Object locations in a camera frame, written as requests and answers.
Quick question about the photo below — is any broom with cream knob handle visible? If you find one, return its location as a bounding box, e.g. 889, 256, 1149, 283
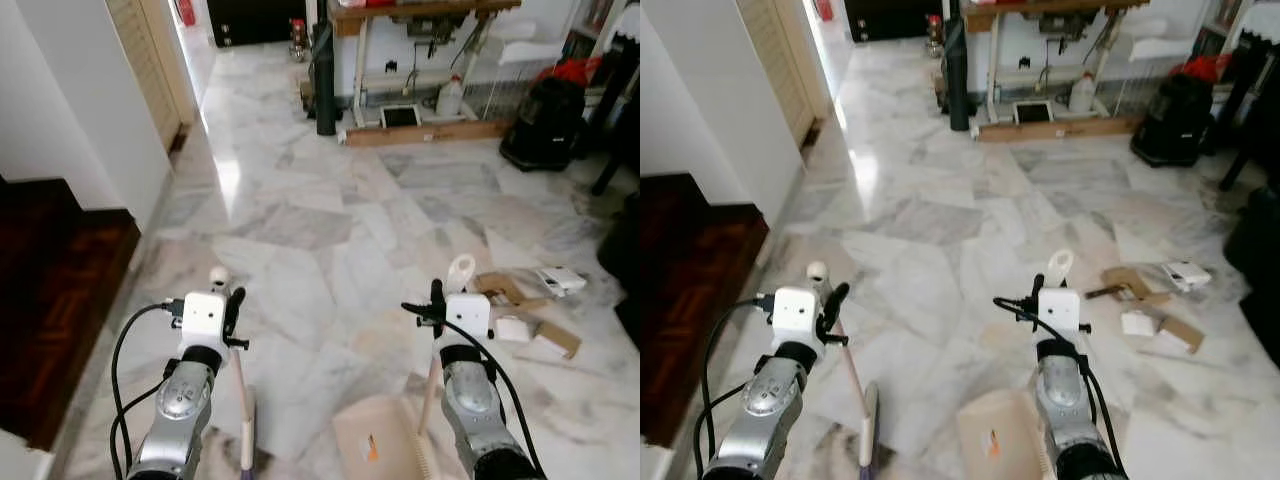
806, 261, 884, 480
208, 266, 260, 480

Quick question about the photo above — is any cream dustpan with long handle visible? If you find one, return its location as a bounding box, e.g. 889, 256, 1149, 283
957, 249, 1077, 480
332, 254, 478, 480

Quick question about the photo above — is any folded brown cardboard piece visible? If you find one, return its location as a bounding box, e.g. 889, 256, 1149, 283
472, 272, 547, 312
1085, 265, 1171, 307

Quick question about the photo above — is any small white box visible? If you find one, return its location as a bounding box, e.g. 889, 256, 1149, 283
535, 265, 589, 298
1165, 260, 1214, 293

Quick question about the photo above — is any flat brown cardboard piece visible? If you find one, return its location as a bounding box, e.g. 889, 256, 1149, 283
535, 318, 584, 360
1155, 314, 1207, 355

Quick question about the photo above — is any wooden workbench with white legs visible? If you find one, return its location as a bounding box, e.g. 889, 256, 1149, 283
330, 0, 523, 149
960, 0, 1153, 143

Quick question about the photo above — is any white plastic jug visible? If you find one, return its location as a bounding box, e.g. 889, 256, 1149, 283
1068, 70, 1099, 113
437, 75, 467, 117

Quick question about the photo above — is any black fabric bag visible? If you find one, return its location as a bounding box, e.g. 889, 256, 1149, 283
1225, 185, 1280, 366

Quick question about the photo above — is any tall black cylinder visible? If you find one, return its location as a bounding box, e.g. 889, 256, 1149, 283
313, 20, 339, 136
945, 18, 972, 132

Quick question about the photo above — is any louvred wooden door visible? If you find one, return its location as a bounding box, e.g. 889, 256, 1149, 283
740, 0, 832, 151
105, 0, 197, 153

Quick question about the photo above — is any red cloth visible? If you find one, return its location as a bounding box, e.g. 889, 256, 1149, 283
540, 58, 603, 87
1180, 54, 1233, 83

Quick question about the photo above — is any black cabinet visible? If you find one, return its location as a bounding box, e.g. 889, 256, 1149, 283
207, 0, 313, 48
845, 0, 947, 43

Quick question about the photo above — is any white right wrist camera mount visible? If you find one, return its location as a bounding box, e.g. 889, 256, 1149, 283
1038, 287, 1084, 346
443, 292, 494, 347

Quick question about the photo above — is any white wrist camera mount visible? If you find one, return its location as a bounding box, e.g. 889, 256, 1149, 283
180, 292, 232, 352
443, 292, 494, 347
772, 287, 824, 351
1038, 287, 1084, 346

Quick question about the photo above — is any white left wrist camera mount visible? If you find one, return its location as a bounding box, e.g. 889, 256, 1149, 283
772, 287, 824, 351
180, 292, 232, 352

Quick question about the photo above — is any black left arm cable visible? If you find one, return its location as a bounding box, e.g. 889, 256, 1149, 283
692, 293, 777, 480
108, 298, 187, 480

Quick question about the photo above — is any white wire rack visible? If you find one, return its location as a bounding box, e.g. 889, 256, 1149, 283
465, 80, 547, 122
1100, 77, 1172, 117

